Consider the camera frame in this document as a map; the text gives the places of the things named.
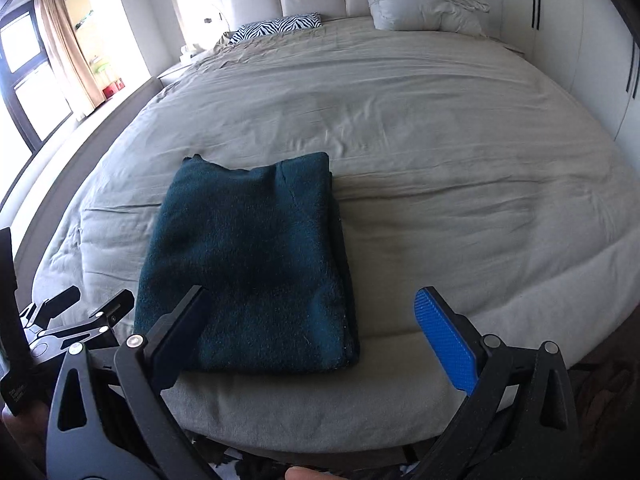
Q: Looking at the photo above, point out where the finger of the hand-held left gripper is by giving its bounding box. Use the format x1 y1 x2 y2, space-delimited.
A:
30 290 136 356
20 285 82 331

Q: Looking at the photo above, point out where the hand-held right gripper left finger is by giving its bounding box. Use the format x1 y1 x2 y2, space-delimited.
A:
45 285 221 480

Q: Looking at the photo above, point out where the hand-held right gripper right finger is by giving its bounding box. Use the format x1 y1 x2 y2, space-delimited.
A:
412 286 581 480

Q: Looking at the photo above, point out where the dark teal sweater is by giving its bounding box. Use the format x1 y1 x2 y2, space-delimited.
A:
134 151 361 375

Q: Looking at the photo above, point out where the person's left hand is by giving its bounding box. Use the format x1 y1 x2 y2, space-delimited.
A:
0 402 51 461

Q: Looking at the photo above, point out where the dark patterned rug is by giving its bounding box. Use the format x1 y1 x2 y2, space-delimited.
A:
570 340 640 480

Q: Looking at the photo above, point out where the bed with beige sheet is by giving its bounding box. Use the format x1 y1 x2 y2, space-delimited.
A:
30 14 640 453

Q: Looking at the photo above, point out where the black framed window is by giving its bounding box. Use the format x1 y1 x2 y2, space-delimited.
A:
0 2 76 153

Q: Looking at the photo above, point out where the white nightstand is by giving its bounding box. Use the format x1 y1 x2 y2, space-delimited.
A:
157 62 193 88

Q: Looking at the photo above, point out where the beige curtain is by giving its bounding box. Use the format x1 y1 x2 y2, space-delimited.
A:
34 0 98 111

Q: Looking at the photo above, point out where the zebra striped pillow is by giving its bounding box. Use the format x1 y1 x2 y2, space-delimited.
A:
230 11 323 43

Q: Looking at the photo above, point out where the white wardrobe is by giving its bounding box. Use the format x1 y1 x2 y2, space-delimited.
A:
492 0 640 146

